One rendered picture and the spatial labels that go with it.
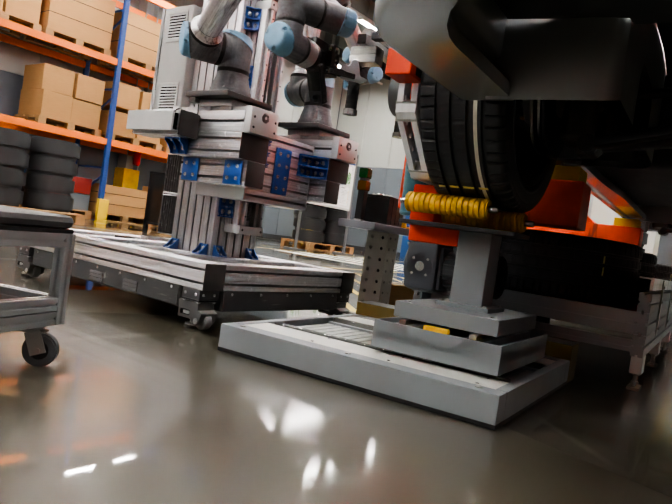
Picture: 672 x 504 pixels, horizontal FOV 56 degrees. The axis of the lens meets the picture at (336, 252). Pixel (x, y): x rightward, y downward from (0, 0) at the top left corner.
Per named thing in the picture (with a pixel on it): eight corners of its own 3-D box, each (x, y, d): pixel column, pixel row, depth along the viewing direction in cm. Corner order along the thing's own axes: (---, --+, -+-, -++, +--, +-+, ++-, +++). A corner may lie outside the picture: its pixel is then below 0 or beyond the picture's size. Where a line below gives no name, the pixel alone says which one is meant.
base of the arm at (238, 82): (199, 92, 227) (203, 65, 227) (230, 103, 239) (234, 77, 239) (228, 92, 218) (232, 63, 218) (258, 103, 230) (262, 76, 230)
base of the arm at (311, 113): (289, 123, 267) (292, 100, 267) (312, 131, 279) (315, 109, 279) (317, 124, 258) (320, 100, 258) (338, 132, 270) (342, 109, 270)
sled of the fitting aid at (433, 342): (496, 380, 156) (502, 341, 155) (370, 349, 174) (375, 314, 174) (543, 360, 198) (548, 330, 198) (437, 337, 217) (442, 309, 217)
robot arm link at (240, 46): (255, 72, 227) (260, 35, 226) (220, 63, 220) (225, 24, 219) (242, 77, 237) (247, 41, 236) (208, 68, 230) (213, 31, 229)
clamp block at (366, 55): (374, 62, 184) (377, 44, 184) (348, 62, 189) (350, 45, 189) (382, 67, 189) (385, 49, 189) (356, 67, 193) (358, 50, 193)
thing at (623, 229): (637, 254, 377) (646, 197, 376) (548, 243, 404) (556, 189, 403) (639, 255, 392) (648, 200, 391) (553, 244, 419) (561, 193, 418)
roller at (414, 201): (493, 220, 169) (496, 198, 168) (394, 208, 184) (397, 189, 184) (499, 221, 173) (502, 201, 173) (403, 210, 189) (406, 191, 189)
